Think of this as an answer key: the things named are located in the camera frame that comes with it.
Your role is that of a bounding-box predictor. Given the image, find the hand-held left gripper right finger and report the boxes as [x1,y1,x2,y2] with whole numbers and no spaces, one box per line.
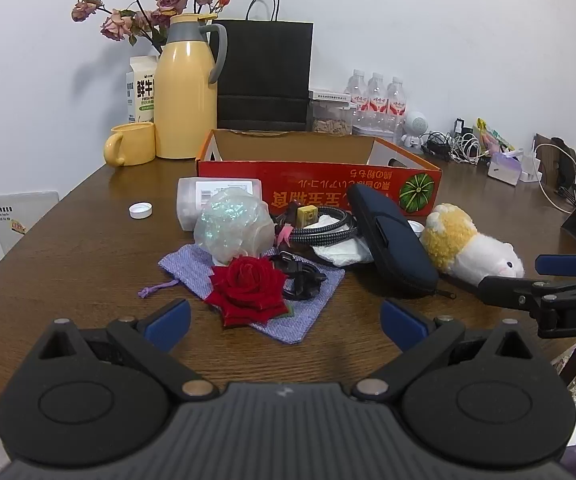
[350,298,537,403]

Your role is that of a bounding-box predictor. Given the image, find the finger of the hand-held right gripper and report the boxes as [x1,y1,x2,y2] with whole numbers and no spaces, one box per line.
[534,252,576,279]
[478,271,576,312]

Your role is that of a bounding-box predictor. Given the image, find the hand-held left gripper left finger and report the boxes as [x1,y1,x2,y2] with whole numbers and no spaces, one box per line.
[39,298,219,402]

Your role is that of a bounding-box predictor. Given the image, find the yellow white plush toy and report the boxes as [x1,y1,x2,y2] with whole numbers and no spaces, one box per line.
[420,203,525,288]

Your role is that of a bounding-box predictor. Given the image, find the navy glasses case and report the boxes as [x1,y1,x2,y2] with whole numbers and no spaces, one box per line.
[346,183,458,300]

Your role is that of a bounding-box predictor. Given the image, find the red artificial rose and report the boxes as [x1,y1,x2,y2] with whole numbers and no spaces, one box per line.
[204,256,295,330]

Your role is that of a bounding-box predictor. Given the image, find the clear plastic jar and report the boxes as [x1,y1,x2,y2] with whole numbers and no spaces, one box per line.
[176,177,263,231]

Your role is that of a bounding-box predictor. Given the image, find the braided grey cable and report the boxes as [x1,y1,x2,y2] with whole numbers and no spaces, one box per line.
[273,205,369,250]

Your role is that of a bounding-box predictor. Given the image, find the orange cardboard box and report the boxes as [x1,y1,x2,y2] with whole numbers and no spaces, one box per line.
[196,129,442,217]

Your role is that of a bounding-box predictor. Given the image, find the white crumpled tissue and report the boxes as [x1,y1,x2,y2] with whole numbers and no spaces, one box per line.
[310,215,376,267]

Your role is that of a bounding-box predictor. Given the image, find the brown wooden stand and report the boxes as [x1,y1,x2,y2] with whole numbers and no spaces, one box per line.
[532,133,576,196]

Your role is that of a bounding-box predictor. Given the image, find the purple tissue pack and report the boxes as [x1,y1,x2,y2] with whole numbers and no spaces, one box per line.
[488,152,524,182]

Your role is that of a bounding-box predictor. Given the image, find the iridescent plastic wrap ball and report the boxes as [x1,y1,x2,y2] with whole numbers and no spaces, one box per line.
[194,189,276,265]

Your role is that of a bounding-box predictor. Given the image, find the colourful snack packets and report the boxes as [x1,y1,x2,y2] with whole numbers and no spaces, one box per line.
[476,117,514,155]

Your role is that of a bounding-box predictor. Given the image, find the white booklet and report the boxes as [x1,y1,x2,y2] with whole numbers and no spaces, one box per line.
[0,191,60,256]

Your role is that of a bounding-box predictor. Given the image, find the yellow ceramic mug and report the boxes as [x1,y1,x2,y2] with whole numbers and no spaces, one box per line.
[104,122,157,167]

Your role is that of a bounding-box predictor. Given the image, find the white robot speaker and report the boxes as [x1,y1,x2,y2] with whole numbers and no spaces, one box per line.
[402,111,429,153]

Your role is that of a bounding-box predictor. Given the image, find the clear seed container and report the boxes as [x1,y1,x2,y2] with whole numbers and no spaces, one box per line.
[311,101,356,136]

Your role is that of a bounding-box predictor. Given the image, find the clear water bottle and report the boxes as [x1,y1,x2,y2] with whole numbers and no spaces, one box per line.
[386,76,409,143]
[349,71,369,136]
[367,72,389,138]

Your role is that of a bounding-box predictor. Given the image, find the yellow thermos jug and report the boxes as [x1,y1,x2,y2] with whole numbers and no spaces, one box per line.
[154,14,229,160]

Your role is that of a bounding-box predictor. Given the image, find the white milk carton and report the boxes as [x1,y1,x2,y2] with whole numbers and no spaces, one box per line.
[126,56,159,125]

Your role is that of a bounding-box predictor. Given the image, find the flat white box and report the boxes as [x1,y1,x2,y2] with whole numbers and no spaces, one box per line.
[309,90,355,107]

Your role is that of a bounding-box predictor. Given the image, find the black paper bag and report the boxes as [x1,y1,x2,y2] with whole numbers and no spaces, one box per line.
[210,0,315,133]

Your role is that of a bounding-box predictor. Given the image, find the purple drawstring pouch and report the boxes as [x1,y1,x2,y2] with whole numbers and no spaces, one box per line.
[138,244,346,345]

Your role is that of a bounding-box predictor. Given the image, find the tangle of charger cables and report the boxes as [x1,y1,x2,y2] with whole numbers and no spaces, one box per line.
[420,130,483,165]

